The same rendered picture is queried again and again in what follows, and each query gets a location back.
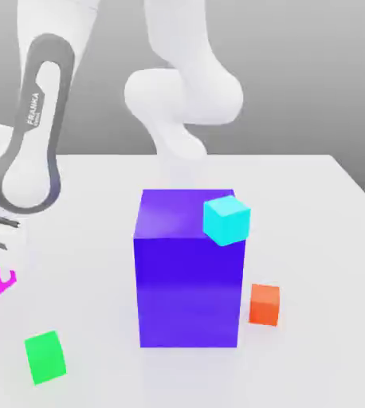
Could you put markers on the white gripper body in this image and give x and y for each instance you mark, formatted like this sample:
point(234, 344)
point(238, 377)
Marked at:
point(8, 242)

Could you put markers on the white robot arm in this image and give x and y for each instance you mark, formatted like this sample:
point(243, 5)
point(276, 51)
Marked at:
point(185, 95)

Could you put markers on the small green cube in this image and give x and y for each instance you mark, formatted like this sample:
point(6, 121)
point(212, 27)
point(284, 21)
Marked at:
point(45, 358)

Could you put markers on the small cyan cube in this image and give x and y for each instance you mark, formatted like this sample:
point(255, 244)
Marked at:
point(225, 220)

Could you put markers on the small orange cube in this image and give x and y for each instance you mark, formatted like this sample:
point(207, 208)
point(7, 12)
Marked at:
point(264, 306)

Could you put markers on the large purple box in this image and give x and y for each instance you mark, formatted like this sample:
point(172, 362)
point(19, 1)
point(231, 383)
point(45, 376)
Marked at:
point(189, 287)

